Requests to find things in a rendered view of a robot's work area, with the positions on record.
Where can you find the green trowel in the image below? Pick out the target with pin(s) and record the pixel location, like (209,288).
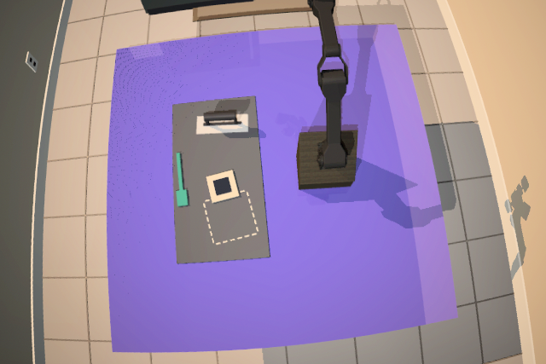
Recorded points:
(181,193)

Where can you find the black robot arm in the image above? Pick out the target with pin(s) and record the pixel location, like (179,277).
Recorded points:
(333,84)

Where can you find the peach square tile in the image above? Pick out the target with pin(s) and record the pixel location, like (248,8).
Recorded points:
(222,186)

